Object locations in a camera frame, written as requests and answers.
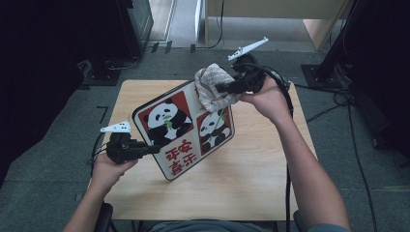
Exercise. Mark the black stand base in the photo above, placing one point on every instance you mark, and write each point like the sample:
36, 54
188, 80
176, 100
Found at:
100, 75

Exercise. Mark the light wooden cabinet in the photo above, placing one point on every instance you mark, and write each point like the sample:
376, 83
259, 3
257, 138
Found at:
274, 8

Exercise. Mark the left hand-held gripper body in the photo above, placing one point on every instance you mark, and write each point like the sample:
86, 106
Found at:
124, 150

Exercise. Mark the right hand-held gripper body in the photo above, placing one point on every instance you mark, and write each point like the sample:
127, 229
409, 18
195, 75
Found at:
249, 79

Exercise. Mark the dark glass-front cabinet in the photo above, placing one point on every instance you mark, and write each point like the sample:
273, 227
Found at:
141, 19

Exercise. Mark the person's left hand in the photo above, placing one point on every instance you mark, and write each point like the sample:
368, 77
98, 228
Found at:
106, 172

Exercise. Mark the black metal stand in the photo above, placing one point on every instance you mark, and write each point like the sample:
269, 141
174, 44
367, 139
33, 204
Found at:
322, 77

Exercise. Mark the person's right hand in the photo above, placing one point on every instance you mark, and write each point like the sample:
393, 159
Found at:
270, 101

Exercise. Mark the person's blue-grey shirt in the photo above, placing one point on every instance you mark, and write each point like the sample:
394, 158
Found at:
206, 226

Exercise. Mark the small black floor block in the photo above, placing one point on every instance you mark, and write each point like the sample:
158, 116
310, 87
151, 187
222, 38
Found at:
192, 48
155, 47
168, 47

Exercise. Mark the panda picture board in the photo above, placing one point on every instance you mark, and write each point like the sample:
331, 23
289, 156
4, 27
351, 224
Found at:
174, 129

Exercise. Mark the grey cloth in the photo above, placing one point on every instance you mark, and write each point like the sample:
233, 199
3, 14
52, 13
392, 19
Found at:
209, 83

